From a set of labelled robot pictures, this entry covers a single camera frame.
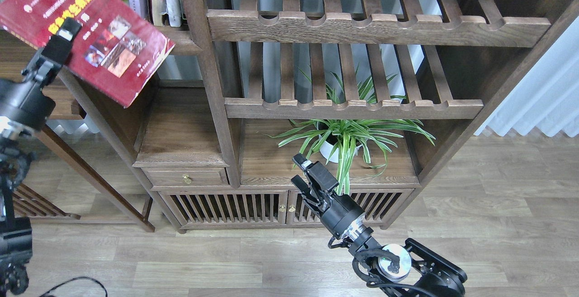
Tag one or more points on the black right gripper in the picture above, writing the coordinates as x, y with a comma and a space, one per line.
340, 214

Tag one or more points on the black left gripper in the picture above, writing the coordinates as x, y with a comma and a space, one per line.
23, 106

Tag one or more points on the red cover book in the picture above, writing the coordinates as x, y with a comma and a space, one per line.
115, 50

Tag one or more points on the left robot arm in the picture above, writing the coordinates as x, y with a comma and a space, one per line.
15, 232

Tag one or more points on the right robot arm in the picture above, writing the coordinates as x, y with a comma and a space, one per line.
409, 270

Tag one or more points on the white plant pot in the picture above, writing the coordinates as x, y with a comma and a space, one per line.
328, 151

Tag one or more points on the wooden side table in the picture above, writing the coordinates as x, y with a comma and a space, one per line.
28, 203

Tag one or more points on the brass drawer knob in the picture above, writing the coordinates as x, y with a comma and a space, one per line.
186, 179

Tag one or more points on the dark wooden bookshelf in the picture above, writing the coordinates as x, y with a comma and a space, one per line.
448, 63

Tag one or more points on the white curtain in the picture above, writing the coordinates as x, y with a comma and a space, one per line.
546, 100

